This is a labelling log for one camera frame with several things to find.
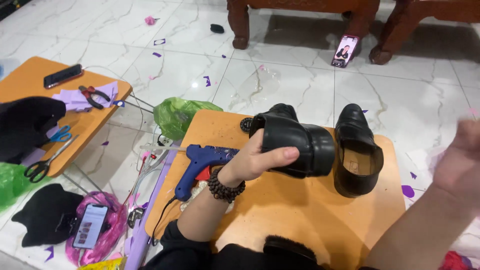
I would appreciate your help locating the person's left hand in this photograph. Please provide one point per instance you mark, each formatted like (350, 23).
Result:
(250, 159)

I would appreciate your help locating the pink paper flower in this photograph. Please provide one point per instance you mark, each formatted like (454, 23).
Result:
(150, 20)

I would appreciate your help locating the round black polish tin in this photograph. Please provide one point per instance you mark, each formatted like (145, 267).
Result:
(245, 125)

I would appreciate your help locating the pink-cased smartphone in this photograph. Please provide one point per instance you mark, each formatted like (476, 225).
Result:
(345, 51)

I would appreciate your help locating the small black object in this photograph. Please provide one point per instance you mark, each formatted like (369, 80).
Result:
(217, 28)

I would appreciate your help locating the white power strip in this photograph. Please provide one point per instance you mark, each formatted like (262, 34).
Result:
(159, 150)

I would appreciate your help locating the black shoe brush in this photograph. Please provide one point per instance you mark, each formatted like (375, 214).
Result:
(290, 251)

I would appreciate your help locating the brown wooden furniture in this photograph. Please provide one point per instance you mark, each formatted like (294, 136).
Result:
(300, 11)
(412, 18)

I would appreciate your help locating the black leather shoe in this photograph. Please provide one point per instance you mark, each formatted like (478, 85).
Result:
(290, 140)
(356, 150)

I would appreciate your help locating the purple paper roll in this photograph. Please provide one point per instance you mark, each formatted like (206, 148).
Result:
(146, 221)

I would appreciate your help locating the black cat-shaped felt piece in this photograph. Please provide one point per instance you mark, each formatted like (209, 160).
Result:
(45, 215)

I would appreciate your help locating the green plastic bag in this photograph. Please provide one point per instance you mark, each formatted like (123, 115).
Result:
(13, 183)
(180, 116)

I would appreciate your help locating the red cloth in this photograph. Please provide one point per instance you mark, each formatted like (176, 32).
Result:
(455, 261)

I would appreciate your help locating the black cloth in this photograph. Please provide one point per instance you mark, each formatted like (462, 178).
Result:
(26, 125)

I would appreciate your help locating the yellow plastic packet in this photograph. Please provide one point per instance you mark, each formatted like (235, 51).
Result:
(103, 264)

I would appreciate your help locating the person's right hand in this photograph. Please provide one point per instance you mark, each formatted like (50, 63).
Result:
(459, 161)

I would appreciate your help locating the smartphone on black stand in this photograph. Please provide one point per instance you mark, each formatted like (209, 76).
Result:
(89, 226)

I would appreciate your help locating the orange wooden folding table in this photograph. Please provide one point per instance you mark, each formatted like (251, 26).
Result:
(41, 101)
(285, 210)

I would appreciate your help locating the blue hot glue gun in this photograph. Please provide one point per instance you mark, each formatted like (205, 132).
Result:
(204, 165)

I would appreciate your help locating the pile of purple paper pieces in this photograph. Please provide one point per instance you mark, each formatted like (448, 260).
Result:
(80, 97)

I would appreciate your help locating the pink plastic bag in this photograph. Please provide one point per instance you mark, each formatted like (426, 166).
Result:
(108, 232)

